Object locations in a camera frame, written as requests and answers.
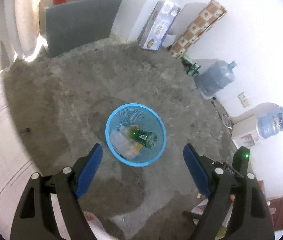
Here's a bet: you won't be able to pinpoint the cream patterned curtain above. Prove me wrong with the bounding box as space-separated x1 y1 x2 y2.
0 0 47 61

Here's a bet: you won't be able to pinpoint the wall socket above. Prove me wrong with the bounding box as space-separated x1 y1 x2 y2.
238 92 252 108

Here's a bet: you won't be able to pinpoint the green label plastic bottle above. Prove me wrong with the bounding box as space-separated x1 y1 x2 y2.
128 126 157 148

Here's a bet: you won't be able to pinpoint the grey cabinet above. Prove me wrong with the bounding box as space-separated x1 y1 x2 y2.
39 0 122 58

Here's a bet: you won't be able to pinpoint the tall patterned box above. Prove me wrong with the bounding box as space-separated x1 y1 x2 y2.
169 0 228 59

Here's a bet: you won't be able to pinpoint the blue mesh waste basket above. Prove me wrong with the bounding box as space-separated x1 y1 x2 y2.
105 103 167 167

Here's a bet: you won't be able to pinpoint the white blue cardboard box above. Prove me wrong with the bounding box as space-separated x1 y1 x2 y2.
138 0 181 50

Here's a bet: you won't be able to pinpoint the white cable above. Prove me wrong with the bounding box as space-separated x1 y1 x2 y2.
213 97 234 133

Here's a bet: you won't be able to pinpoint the white plastic bag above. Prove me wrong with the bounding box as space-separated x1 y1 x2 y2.
161 32 177 48

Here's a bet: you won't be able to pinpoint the blue water jug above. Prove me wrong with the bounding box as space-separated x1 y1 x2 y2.
193 60 237 99
258 106 283 140

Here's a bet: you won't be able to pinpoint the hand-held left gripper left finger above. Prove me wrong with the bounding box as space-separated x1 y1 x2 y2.
10 143 103 240

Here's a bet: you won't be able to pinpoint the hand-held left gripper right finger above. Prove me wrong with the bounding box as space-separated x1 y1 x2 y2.
183 143 275 240

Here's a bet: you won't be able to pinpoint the clear bag with pink print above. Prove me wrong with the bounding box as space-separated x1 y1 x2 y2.
109 125 142 159

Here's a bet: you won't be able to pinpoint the white water dispenser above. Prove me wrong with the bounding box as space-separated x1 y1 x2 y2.
231 102 279 148

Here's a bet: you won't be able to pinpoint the green glass bottles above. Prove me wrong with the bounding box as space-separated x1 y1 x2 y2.
181 54 200 76

